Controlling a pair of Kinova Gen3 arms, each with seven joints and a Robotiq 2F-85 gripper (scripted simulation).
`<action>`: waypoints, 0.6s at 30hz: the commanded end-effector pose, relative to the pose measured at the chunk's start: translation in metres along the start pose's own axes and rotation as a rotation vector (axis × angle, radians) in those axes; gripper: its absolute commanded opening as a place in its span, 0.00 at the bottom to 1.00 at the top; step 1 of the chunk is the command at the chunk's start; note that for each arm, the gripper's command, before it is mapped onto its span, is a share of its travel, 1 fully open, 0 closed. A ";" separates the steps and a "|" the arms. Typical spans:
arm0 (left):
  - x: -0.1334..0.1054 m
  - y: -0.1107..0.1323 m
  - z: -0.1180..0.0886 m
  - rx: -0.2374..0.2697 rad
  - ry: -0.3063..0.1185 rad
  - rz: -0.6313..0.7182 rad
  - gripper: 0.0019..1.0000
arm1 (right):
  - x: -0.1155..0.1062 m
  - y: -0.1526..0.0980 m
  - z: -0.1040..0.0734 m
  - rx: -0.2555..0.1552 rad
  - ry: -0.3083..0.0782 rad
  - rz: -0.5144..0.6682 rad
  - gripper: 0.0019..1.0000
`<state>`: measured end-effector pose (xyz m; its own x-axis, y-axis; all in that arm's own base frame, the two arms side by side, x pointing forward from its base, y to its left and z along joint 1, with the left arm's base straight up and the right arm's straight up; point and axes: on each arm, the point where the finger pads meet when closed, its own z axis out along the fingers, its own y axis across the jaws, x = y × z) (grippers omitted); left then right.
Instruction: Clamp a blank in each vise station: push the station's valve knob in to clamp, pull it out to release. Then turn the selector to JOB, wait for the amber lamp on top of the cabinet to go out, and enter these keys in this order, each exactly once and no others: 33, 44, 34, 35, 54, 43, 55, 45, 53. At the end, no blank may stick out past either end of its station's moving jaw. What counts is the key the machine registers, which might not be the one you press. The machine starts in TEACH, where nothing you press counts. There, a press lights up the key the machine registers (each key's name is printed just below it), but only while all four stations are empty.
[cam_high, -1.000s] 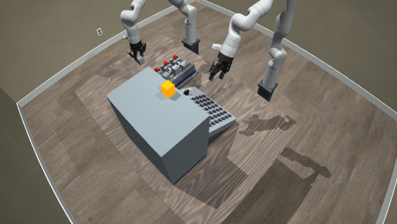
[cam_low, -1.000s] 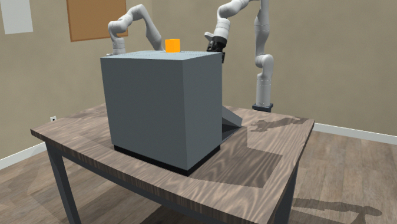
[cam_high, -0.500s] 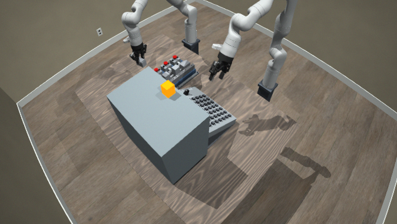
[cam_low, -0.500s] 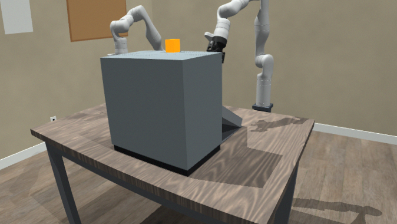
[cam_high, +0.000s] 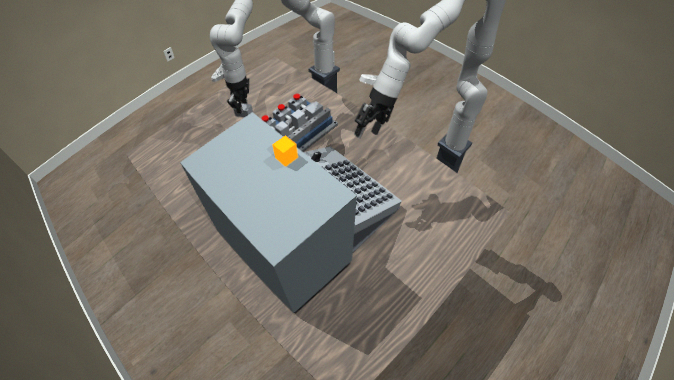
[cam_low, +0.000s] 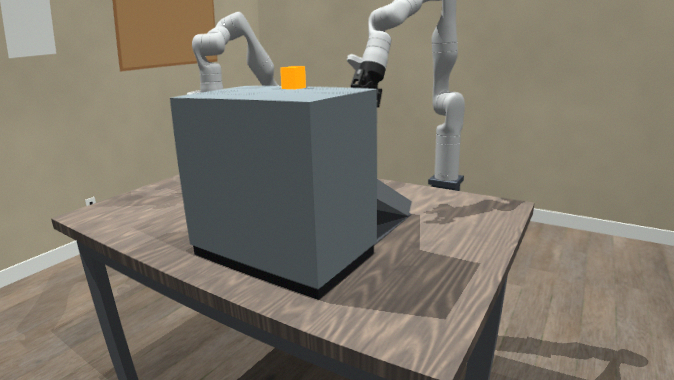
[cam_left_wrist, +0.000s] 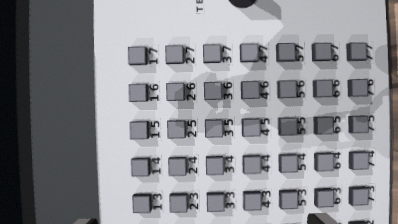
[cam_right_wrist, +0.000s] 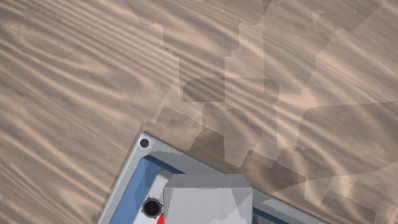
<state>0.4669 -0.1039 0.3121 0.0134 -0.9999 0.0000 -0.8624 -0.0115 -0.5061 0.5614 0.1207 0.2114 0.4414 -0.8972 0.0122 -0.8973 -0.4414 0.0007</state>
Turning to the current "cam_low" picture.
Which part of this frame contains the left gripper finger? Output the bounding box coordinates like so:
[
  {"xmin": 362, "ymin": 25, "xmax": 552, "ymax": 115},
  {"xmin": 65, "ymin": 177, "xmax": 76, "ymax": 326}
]
[
  {"xmin": 350, "ymin": 69, "xmax": 374, "ymax": 89},
  {"xmin": 373, "ymin": 85, "xmax": 382, "ymax": 108}
]

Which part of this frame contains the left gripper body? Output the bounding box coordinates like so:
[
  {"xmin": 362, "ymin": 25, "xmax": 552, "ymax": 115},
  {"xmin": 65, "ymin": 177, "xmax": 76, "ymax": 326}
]
[{"xmin": 359, "ymin": 61, "xmax": 386, "ymax": 89}]

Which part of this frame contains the grey metal cabinet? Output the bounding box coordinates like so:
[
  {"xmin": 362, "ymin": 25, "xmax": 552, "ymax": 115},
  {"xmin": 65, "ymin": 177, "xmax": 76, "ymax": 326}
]
[{"xmin": 170, "ymin": 67, "xmax": 412, "ymax": 300}]

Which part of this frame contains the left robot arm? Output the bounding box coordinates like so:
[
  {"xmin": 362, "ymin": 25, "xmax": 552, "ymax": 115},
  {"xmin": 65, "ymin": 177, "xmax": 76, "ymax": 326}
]
[{"xmin": 347, "ymin": 0, "xmax": 465, "ymax": 181}]

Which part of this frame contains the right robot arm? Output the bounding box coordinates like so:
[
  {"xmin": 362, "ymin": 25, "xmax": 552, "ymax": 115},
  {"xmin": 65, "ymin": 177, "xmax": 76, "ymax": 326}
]
[{"xmin": 187, "ymin": 12, "xmax": 279, "ymax": 95}]

